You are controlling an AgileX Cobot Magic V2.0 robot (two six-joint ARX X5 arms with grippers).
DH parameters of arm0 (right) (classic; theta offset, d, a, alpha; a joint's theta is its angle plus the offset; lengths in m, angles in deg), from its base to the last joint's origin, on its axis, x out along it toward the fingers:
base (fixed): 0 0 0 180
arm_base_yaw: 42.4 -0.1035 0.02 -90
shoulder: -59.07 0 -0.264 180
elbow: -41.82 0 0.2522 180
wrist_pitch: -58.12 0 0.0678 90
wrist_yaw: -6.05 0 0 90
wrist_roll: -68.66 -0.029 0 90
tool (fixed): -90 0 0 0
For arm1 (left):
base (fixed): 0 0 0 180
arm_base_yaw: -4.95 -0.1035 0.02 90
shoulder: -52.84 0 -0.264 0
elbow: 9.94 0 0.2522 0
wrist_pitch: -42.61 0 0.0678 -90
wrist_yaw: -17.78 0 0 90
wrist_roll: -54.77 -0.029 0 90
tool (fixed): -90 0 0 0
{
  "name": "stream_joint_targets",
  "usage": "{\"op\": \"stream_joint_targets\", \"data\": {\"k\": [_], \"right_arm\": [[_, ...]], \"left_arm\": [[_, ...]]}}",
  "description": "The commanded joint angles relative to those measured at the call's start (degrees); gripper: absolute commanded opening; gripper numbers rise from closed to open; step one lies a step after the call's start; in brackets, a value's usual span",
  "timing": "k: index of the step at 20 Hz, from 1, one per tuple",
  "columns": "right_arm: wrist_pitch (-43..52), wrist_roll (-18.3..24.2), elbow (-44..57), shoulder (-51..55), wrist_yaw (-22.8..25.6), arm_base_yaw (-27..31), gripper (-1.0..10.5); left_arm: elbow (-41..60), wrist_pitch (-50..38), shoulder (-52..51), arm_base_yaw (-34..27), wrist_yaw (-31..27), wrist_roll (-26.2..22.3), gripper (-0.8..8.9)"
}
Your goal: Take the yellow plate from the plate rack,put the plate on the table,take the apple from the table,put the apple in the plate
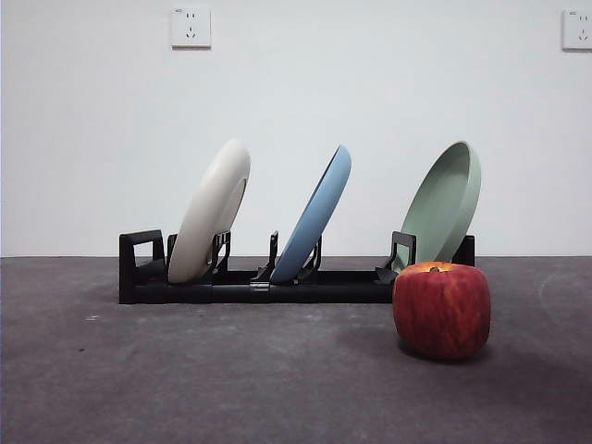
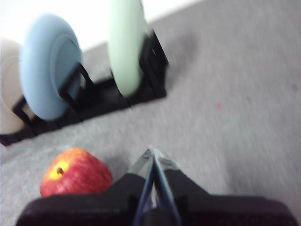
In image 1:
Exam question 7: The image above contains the cream pale yellow plate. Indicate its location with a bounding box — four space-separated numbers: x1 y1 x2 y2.
166 138 253 284

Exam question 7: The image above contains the red apple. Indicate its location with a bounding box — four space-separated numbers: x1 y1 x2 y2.
392 261 492 362

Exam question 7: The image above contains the light blue plate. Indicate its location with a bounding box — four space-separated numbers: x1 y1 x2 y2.
270 143 353 285

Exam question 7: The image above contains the black plastic plate rack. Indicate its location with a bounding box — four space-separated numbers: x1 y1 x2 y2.
118 228 476 305

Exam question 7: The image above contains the pale green plate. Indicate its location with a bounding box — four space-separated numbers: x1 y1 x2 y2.
398 141 483 275

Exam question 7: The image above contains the white wall socket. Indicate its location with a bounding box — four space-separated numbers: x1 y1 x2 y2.
561 8 592 52
171 6 213 50

